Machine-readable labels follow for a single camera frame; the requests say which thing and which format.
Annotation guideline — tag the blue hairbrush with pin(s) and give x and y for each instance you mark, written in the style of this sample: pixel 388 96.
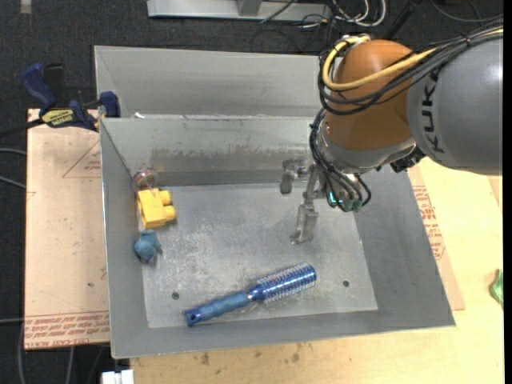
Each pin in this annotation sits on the blue hairbrush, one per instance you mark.
pixel 256 292

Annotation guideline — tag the yellow toy block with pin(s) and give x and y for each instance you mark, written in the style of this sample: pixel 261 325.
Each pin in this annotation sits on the yellow toy block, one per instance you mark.
pixel 154 208

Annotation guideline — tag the pale green plastic thing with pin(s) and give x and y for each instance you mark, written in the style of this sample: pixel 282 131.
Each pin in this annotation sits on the pale green plastic thing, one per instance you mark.
pixel 498 288

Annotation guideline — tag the blue toy elephant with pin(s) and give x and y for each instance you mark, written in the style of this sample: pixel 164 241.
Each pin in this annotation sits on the blue toy elephant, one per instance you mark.
pixel 146 246

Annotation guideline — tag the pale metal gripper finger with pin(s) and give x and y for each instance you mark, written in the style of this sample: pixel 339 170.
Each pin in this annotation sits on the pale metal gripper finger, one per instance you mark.
pixel 304 224
pixel 286 178

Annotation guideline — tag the brown cardboard board, red print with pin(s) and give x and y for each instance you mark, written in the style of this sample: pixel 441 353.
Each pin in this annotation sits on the brown cardboard board, red print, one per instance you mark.
pixel 64 234

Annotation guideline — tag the grey metal bin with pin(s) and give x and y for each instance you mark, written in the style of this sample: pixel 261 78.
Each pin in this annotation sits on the grey metal bin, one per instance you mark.
pixel 240 230

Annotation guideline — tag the small clear glass thing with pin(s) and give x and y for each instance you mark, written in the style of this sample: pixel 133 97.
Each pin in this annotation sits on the small clear glass thing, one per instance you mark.
pixel 144 178

